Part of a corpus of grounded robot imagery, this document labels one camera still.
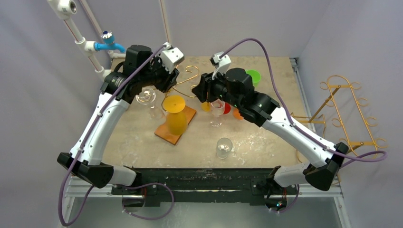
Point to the white pvc pipe frame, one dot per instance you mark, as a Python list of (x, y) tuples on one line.
[(65, 9)]

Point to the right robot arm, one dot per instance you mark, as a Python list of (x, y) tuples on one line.
[(325, 158)]

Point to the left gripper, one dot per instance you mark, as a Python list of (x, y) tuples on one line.
[(168, 80)]

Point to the yellow plastic goblet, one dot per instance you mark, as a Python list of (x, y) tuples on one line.
[(176, 119), (205, 106)]

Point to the yellow plastic goblet back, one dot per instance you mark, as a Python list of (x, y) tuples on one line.
[(205, 106)]

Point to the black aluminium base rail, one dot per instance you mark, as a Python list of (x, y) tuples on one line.
[(217, 185)]

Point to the blue tap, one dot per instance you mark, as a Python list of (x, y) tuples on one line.
[(109, 43)]

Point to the red plastic goblet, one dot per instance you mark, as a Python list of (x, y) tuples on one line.
[(227, 108)]

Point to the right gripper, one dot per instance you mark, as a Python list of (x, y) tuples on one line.
[(201, 88)]

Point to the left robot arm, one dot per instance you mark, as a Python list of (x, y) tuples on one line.
[(141, 68)]

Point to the orange plastic goblet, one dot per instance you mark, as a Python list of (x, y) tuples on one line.
[(236, 114)]

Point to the clear glass near front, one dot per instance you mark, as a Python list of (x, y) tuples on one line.
[(223, 148)]

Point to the ribbed clear wine glass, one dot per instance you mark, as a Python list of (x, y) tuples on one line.
[(217, 110)]

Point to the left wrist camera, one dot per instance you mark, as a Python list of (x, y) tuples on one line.
[(171, 57)]

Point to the yellow plastic goblet front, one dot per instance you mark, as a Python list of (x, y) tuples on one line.
[(176, 119)]

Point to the green plastic cup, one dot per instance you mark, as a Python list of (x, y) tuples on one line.
[(255, 75)]

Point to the gold wall hook rack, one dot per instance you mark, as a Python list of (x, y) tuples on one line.
[(352, 112)]

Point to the gold wire wine glass rack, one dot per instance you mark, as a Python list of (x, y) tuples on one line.
[(161, 130)]

